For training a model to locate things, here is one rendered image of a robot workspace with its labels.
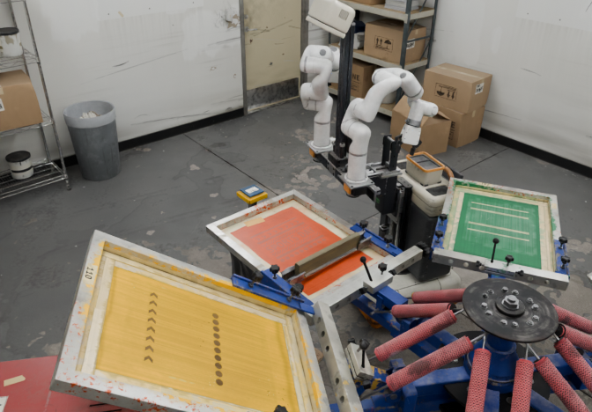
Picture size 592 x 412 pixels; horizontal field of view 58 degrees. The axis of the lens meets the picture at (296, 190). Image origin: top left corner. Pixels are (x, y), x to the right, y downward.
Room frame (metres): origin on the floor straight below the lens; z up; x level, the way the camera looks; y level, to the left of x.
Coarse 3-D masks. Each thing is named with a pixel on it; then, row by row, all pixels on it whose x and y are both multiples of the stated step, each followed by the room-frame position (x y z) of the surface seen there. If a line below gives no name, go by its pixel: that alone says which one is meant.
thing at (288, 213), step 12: (276, 216) 2.37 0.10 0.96; (288, 216) 2.37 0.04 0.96; (300, 216) 2.37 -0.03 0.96; (324, 228) 2.26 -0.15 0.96; (336, 240) 2.15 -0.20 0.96; (312, 252) 2.06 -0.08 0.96; (360, 252) 2.06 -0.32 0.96; (336, 264) 1.96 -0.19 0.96; (348, 264) 1.97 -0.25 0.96; (360, 264) 1.97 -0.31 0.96
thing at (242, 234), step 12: (240, 228) 2.25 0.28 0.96; (252, 228) 2.25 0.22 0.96; (264, 228) 2.25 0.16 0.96; (240, 240) 2.14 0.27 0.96; (252, 240) 2.15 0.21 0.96; (264, 252) 2.05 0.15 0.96; (288, 264) 1.96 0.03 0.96; (312, 276) 1.87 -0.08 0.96; (324, 276) 1.87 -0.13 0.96; (336, 276) 1.88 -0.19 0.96; (312, 288) 1.80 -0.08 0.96
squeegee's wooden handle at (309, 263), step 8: (344, 240) 2.01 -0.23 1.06; (352, 240) 2.03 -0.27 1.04; (328, 248) 1.95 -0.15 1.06; (336, 248) 1.96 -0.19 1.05; (344, 248) 2.00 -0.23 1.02; (352, 248) 2.04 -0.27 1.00; (312, 256) 1.89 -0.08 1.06; (320, 256) 1.90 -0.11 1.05; (328, 256) 1.93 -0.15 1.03; (336, 256) 1.96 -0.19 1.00; (296, 264) 1.83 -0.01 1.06; (304, 264) 1.84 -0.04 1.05; (312, 264) 1.87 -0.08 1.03; (320, 264) 1.90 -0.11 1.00; (296, 272) 1.83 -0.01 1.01
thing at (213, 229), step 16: (288, 192) 2.56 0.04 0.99; (256, 208) 2.39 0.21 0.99; (320, 208) 2.40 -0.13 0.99; (208, 224) 2.23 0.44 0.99; (224, 224) 2.25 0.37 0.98; (336, 224) 2.28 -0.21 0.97; (224, 240) 2.09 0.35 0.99; (240, 256) 1.98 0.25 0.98; (384, 256) 2.02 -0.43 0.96; (336, 288) 1.76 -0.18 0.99
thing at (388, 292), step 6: (384, 288) 1.70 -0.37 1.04; (390, 288) 1.70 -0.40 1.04; (372, 294) 1.70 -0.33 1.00; (378, 294) 1.68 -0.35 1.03; (384, 294) 1.66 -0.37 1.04; (390, 294) 1.66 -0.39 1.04; (396, 294) 1.66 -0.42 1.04; (384, 300) 1.65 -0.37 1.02; (390, 300) 1.63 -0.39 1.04; (396, 300) 1.63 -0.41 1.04; (402, 300) 1.63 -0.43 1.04; (390, 306) 1.63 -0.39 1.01
